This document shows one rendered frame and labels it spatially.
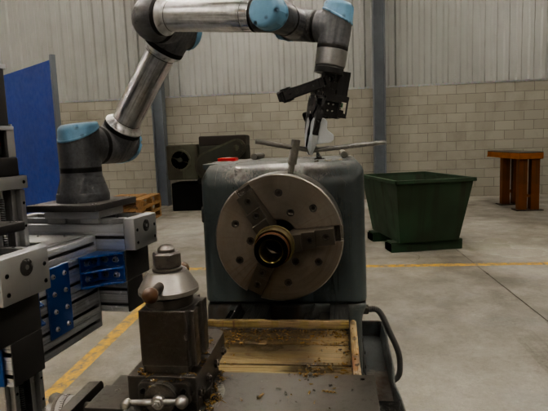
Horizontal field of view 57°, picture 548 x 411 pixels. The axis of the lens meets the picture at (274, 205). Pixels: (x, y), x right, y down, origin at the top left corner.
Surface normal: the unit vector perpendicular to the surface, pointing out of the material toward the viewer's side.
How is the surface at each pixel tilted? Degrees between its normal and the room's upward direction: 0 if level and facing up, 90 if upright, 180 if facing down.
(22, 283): 90
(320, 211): 90
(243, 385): 0
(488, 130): 90
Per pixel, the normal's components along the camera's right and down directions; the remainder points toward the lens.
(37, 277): 0.97, -0.01
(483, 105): -0.08, 0.13
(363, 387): -0.04, -0.99
